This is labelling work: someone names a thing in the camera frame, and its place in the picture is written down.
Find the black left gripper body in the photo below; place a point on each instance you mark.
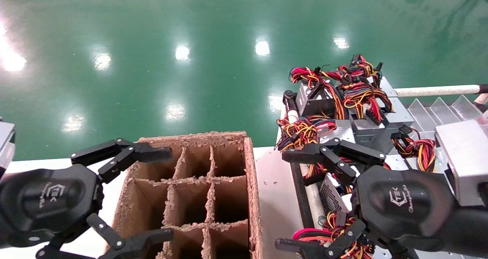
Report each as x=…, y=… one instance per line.
x=45, y=201

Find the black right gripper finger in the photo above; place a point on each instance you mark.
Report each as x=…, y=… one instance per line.
x=305, y=154
x=305, y=249

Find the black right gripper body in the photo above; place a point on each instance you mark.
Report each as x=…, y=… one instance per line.
x=404, y=205

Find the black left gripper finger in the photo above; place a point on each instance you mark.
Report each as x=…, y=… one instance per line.
x=152, y=154
x=145, y=240

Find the silver power supply unit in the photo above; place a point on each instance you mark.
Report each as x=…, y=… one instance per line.
x=341, y=131
x=400, y=114

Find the grey power supply dark face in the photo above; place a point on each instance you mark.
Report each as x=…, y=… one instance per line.
x=316, y=104

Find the black pipe joint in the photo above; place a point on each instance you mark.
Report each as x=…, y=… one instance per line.
x=484, y=88
x=289, y=98

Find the brown cardboard divider box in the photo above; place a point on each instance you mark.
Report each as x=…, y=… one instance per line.
x=251, y=182

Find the dark grey power supply unit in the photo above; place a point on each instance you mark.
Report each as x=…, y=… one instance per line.
x=366, y=131

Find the clear plastic divider tray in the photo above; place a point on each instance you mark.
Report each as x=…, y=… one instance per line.
x=438, y=114

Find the long white pipe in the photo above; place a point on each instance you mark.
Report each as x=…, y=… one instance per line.
x=438, y=90

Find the short white pipe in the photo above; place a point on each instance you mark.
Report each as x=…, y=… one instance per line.
x=482, y=98

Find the black rack rail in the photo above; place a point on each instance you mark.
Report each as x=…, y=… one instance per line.
x=301, y=198

